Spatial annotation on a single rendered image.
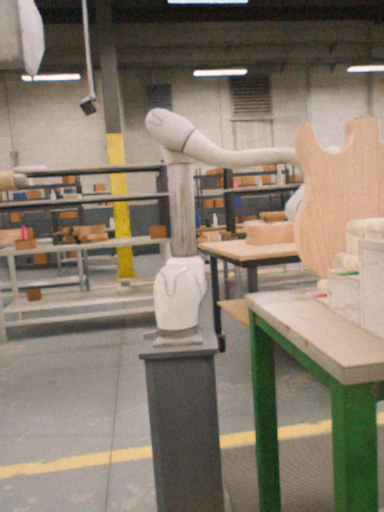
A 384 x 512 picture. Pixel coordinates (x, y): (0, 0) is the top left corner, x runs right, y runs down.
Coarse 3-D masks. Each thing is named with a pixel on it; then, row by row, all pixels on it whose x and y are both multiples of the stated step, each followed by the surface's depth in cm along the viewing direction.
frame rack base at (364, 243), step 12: (360, 240) 78; (360, 252) 78; (372, 252) 74; (360, 264) 79; (372, 264) 74; (360, 276) 79; (372, 276) 74; (360, 288) 79; (372, 288) 75; (360, 300) 80; (372, 300) 75; (360, 312) 80; (372, 312) 75; (360, 324) 80; (372, 324) 76
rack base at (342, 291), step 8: (328, 272) 94; (336, 272) 91; (328, 280) 95; (336, 280) 90; (344, 280) 86; (352, 280) 82; (328, 288) 95; (336, 288) 90; (344, 288) 86; (352, 288) 83; (328, 296) 95; (336, 296) 91; (344, 296) 87; (352, 296) 83; (328, 304) 96; (336, 304) 91; (344, 304) 87; (352, 304) 83; (336, 312) 91; (344, 312) 87; (352, 312) 84; (352, 320) 84
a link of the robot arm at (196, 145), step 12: (192, 132) 147; (192, 144) 147; (204, 144) 147; (192, 156) 151; (204, 156) 148; (216, 156) 147; (228, 156) 147; (240, 156) 147; (252, 156) 146; (264, 156) 146; (276, 156) 146; (288, 156) 145; (300, 168) 146
